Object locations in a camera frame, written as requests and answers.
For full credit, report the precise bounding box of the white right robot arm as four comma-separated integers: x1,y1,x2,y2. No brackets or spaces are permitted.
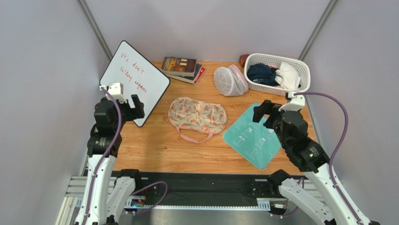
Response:
252,100,378,225

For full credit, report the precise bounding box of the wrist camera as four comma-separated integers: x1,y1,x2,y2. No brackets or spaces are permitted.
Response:
278,91,305,112
99,82,128,104

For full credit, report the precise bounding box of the small brown wooden block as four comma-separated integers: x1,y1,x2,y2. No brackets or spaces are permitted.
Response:
238,54,249,68

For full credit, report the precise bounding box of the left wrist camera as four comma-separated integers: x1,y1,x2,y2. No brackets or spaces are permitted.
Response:
99,82,128,104

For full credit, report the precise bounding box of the white plastic basket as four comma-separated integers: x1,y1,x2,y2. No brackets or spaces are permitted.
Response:
244,53,310,96

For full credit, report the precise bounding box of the white whiteboard with red writing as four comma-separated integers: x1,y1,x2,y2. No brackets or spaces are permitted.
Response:
100,40,170,127

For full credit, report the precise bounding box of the aluminium frame rail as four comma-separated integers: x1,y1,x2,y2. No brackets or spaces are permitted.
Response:
56,175,356,225

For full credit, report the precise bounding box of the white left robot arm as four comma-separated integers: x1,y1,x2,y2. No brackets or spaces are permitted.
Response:
74,95,144,225

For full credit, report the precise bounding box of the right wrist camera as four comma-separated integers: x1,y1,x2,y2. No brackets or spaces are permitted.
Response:
278,91,305,112

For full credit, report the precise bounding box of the floral mesh laundry bag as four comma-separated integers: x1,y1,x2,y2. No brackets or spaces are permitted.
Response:
167,97,228,144

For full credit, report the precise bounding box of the teal folding board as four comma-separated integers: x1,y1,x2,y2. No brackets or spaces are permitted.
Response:
223,103,281,170

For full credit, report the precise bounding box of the bottom red-spined book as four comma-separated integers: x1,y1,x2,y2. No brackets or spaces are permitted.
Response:
170,64,207,84

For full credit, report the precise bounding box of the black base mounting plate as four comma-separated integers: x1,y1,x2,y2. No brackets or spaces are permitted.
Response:
112,171,298,207

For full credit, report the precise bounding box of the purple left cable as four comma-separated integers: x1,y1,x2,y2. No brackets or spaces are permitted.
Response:
81,87,168,225

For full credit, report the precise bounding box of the white bra in basket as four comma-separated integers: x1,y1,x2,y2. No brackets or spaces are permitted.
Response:
275,62,301,91

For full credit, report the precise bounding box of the top dark book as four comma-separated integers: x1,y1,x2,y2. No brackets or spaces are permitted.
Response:
161,57,197,77

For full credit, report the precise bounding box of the white round mesh laundry bag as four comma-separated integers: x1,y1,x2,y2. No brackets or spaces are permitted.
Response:
214,64,249,97

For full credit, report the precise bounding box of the dark blue knit garment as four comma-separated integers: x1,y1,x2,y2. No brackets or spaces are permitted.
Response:
247,63,279,86

